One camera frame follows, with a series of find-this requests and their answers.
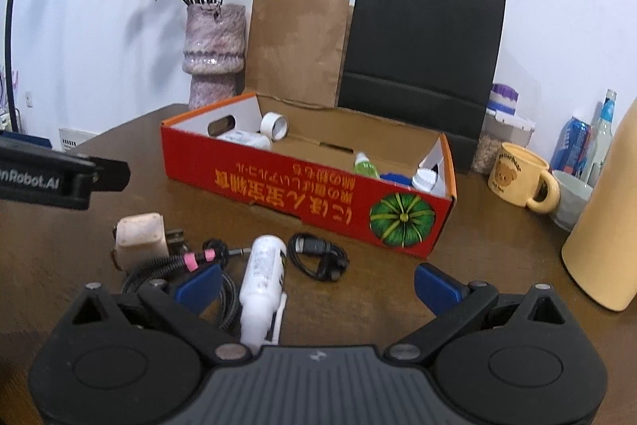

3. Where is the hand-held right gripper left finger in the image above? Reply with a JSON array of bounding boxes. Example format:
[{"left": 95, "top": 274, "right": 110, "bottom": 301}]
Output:
[{"left": 64, "top": 261, "right": 252, "bottom": 364}]

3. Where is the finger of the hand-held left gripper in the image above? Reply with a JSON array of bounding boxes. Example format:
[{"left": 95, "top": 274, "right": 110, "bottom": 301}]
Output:
[{"left": 94, "top": 157, "right": 131, "bottom": 193}]

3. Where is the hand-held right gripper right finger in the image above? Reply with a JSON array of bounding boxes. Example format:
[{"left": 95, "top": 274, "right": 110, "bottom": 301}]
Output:
[{"left": 383, "top": 262, "right": 571, "bottom": 363}]

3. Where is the white spray bottle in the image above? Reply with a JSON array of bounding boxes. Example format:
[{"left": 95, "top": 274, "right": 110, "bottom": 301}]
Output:
[{"left": 238, "top": 234, "right": 290, "bottom": 349}]

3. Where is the white ribbed jar lid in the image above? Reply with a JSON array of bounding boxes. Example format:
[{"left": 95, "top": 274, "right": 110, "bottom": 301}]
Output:
[{"left": 410, "top": 169, "right": 439, "bottom": 195}]

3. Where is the orange cardboard box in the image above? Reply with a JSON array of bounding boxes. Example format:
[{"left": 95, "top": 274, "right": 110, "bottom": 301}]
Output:
[{"left": 160, "top": 92, "right": 458, "bottom": 259}]

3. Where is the white power adapter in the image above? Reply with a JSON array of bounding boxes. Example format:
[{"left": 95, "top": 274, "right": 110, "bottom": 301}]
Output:
[{"left": 110, "top": 211, "right": 186, "bottom": 272}]

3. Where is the white labelled bottle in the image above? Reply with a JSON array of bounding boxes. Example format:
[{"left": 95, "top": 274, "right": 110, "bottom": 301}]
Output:
[{"left": 216, "top": 129, "right": 274, "bottom": 152}]

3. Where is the yellow bear mug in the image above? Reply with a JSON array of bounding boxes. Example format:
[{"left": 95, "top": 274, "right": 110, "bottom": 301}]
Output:
[{"left": 486, "top": 141, "right": 561, "bottom": 213}]

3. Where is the small green bottle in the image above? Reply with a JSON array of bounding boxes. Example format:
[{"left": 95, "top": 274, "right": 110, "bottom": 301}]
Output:
[{"left": 353, "top": 152, "right": 382, "bottom": 180}]

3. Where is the clear food container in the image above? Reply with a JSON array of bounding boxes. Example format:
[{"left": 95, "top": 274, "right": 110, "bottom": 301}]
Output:
[{"left": 470, "top": 108, "right": 537, "bottom": 175}]

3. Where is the white ceramic cup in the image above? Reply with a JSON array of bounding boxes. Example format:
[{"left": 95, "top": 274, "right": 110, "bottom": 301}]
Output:
[{"left": 548, "top": 169, "right": 594, "bottom": 233}]

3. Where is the pink marbled ceramic vase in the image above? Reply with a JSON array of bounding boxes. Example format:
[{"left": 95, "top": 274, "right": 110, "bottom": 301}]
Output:
[{"left": 181, "top": 3, "right": 248, "bottom": 110}]

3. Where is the white tape roll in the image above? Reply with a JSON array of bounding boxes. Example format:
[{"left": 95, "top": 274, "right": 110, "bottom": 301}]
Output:
[{"left": 260, "top": 111, "right": 290, "bottom": 141}]

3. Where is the beige insulated bottle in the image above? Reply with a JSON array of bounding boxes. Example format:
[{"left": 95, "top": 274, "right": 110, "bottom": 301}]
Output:
[{"left": 561, "top": 96, "right": 637, "bottom": 313}]

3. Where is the blue drink can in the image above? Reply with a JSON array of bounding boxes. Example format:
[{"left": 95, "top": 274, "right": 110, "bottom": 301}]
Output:
[{"left": 549, "top": 116, "right": 593, "bottom": 175}]

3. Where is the purple lidded jar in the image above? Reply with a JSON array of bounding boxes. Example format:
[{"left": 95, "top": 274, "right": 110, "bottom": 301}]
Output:
[{"left": 488, "top": 82, "right": 520, "bottom": 116}]

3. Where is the clear glass bottle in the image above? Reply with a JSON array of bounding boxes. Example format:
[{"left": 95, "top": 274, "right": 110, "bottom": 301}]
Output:
[{"left": 581, "top": 88, "right": 619, "bottom": 188}]

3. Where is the brown paper bag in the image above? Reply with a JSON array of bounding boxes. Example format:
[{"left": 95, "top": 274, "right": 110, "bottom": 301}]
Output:
[{"left": 244, "top": 0, "right": 352, "bottom": 110}]

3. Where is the black paper bag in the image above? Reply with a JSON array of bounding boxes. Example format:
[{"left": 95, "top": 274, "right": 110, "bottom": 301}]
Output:
[{"left": 338, "top": 0, "right": 508, "bottom": 175}]

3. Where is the black cable with pink band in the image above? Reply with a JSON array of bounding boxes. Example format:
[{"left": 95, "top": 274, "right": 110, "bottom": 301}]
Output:
[{"left": 121, "top": 239, "right": 250, "bottom": 332}]

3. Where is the short black cable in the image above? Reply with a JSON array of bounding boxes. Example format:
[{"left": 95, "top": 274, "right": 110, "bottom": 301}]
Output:
[{"left": 287, "top": 231, "right": 350, "bottom": 282}]

